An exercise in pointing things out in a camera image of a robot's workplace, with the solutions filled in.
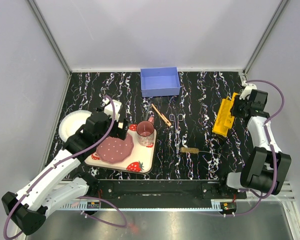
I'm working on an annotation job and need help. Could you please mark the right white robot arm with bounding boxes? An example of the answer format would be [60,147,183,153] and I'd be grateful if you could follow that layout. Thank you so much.
[217,87,292,199]

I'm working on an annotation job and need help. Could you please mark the strawberry pattern tray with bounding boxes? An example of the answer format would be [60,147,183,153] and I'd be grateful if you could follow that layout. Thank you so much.
[85,124,155,174]

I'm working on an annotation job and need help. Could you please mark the blue plastic box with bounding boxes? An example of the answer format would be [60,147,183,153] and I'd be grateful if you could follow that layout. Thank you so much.
[140,67,181,98]

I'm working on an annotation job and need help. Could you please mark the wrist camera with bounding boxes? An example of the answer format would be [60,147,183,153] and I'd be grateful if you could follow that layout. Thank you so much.
[102,99,123,122]
[238,80,257,100]

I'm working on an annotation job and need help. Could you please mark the power connector box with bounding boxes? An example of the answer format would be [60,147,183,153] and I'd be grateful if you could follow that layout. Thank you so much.
[221,202,237,212]
[86,200,101,211]

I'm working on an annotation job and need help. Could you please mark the right power connector box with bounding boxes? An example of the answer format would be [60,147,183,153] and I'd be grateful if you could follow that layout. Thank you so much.
[221,202,237,212]

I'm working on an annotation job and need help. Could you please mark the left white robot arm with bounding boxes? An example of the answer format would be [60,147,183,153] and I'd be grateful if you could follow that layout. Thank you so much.
[1,109,129,236]

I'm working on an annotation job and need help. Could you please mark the black wire ring stand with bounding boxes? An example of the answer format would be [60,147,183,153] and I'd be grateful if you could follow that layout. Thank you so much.
[208,133,230,153]

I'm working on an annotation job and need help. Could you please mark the pink enamel mug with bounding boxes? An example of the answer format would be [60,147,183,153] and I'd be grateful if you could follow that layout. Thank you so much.
[136,116,155,147]

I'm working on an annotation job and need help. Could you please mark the yellow test tube rack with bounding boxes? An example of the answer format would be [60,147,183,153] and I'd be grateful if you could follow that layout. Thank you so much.
[212,92,238,137]

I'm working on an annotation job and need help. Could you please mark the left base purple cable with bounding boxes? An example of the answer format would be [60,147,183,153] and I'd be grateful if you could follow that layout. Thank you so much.
[77,196,130,228]

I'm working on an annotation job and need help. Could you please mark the pink dotted plate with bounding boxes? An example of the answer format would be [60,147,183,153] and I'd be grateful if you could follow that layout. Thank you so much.
[95,134,134,164]

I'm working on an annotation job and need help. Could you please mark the left power connector box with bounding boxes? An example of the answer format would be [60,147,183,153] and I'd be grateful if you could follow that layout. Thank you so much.
[86,200,101,211]

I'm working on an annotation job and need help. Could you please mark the wooden test tube clamp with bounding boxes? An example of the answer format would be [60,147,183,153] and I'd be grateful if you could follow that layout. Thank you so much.
[151,103,172,128]

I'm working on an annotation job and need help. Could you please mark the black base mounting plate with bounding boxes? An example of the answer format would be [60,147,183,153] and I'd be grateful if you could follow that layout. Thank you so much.
[95,179,247,200]

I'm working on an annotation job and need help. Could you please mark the test tube brush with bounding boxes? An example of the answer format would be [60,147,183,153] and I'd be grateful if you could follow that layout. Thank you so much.
[179,147,222,156]

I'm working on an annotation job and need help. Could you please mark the metal crucible tongs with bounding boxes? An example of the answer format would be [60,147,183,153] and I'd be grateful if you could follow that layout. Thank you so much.
[169,113,184,155]

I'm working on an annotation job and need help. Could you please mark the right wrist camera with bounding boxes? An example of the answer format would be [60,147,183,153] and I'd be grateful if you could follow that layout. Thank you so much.
[238,80,257,100]

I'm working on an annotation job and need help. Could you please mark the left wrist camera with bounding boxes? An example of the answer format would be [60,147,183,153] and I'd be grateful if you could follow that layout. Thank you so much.
[102,99,123,122]

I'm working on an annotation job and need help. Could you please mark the white paper plate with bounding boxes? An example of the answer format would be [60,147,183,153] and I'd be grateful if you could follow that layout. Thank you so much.
[58,110,92,142]

